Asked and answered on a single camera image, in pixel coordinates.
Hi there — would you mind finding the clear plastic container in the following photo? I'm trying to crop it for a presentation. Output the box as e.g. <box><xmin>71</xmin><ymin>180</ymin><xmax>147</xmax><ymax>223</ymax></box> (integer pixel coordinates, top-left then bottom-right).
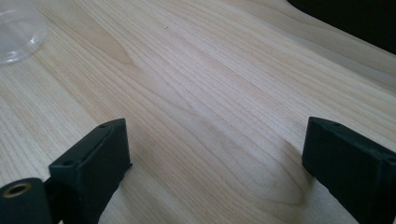
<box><xmin>0</xmin><ymin>0</ymin><xmax>50</xmax><ymax>66</ymax></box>

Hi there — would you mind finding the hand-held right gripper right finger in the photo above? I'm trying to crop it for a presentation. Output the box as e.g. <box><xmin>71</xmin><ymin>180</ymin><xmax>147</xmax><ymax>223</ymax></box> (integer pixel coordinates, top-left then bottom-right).
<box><xmin>301</xmin><ymin>116</ymin><xmax>396</xmax><ymax>224</ymax></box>

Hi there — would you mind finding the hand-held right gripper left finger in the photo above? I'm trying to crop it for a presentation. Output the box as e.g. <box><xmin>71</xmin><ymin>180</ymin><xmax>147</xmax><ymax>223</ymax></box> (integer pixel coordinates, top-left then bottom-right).
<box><xmin>48</xmin><ymin>118</ymin><xmax>134</xmax><ymax>224</ymax></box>

